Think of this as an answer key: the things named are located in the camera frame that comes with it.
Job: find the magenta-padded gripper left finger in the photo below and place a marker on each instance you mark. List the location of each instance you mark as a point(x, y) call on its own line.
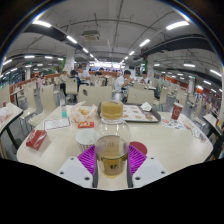
point(76, 171)

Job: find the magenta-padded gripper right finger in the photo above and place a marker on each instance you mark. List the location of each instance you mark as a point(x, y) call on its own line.
point(146, 171)

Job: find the clear bottle with yellow drink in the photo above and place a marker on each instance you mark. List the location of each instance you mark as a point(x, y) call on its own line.
point(112, 153)

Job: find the flat round red coaster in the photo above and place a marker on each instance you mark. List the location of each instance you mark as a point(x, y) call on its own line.
point(140, 147)

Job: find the red sauce packet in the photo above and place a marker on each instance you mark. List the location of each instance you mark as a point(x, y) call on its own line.
point(86, 125)

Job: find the white printed card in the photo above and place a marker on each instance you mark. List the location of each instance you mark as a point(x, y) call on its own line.
point(57, 124)

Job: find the red table sign block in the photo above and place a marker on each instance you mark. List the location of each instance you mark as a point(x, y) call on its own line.
point(36, 139)

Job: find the colourful sticker sheet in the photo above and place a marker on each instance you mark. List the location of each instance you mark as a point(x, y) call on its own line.
point(173, 124)

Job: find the dark tray with printed liner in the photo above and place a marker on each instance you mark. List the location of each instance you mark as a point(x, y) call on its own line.
point(136, 114)

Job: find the clear bag with fried food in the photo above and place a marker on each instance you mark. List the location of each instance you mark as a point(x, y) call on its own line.
point(82, 113)

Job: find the clear plastic bag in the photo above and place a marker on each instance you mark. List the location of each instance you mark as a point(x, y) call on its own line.
point(196, 132)

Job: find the crumpled white napkin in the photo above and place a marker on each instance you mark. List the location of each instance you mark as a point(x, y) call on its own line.
point(146, 106)

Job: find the red paper cup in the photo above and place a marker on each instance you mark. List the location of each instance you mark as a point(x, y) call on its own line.
point(177, 111)

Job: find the beige chair with round hole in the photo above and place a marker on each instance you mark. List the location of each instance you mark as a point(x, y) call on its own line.
point(95, 95)
point(140, 96)

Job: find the group of beige chairs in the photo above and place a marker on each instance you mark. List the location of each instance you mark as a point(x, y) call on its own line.
point(46, 100)

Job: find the neighbouring beige table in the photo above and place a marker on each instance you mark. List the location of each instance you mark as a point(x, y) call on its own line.
point(10, 116)
point(213, 121)

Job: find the person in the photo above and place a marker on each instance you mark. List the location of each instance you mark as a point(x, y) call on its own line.
point(121, 81)
point(74, 80)
point(39, 81)
point(144, 79)
point(84, 75)

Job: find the ceiling air conditioner unit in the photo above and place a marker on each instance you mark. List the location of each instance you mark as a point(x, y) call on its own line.
point(90, 35)

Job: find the group of ceiling lights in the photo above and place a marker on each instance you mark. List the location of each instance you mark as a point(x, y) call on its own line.
point(177, 25)

